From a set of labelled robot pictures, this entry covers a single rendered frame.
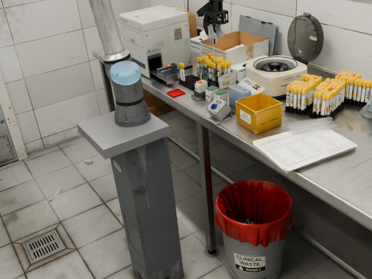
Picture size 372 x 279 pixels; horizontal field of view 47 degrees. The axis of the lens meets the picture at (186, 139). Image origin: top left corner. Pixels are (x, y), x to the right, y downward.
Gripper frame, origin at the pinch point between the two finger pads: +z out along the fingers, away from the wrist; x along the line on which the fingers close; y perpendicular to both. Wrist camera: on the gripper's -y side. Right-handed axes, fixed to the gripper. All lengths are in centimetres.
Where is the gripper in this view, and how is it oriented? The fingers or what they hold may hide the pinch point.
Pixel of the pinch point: (213, 41)
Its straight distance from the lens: 196.5
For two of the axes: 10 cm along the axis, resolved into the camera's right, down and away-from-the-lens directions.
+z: 0.8, 8.7, 4.9
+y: 5.4, 3.8, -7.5
